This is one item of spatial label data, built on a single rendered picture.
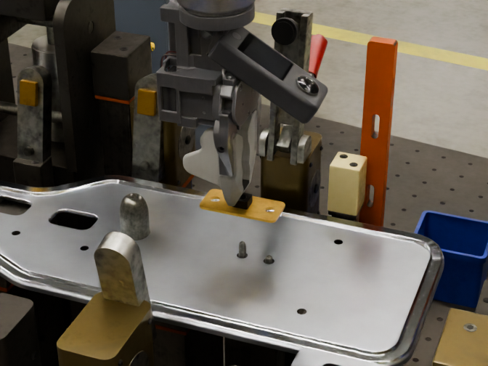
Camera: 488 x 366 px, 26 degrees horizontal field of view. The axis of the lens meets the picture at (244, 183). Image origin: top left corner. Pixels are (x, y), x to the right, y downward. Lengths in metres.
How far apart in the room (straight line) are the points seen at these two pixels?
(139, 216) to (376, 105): 0.28
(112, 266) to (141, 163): 0.34
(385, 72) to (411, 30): 3.14
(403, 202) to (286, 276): 0.73
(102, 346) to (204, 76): 0.27
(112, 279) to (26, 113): 0.41
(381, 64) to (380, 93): 0.03
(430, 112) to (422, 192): 1.83
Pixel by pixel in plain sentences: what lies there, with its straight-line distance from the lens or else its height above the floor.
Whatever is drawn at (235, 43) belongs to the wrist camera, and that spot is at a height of 1.25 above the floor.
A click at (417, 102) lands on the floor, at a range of 3.71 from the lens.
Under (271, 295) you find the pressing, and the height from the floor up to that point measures 1.00.
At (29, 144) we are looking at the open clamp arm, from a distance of 1.34.
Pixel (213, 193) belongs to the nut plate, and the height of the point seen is 1.06.
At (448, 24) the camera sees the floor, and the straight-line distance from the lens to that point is 4.37.
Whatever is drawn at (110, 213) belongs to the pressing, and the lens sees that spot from 1.21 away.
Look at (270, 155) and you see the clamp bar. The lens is 1.21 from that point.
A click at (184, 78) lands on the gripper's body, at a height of 1.22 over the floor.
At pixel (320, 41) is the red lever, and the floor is 1.15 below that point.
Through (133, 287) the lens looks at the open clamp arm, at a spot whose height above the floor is 1.07.
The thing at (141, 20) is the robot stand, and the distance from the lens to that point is 1.74.
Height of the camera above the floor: 1.65
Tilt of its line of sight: 31 degrees down
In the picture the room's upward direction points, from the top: straight up
